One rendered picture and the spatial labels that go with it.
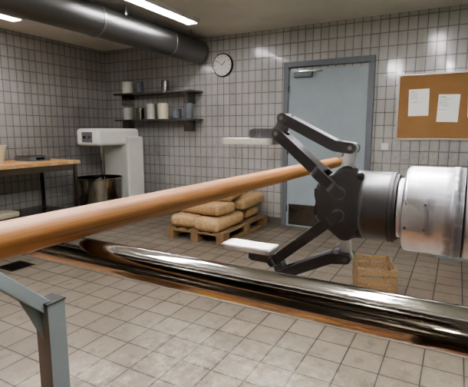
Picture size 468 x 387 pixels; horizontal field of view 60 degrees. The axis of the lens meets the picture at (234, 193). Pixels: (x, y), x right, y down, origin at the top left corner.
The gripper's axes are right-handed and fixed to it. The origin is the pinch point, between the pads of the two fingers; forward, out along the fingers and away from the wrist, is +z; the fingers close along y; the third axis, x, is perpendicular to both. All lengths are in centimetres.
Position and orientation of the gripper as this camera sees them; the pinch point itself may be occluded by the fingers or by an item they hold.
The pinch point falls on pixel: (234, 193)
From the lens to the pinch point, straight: 52.6
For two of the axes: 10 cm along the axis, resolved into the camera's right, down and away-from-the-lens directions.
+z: -8.8, -0.7, 4.8
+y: 0.0, 9.9, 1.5
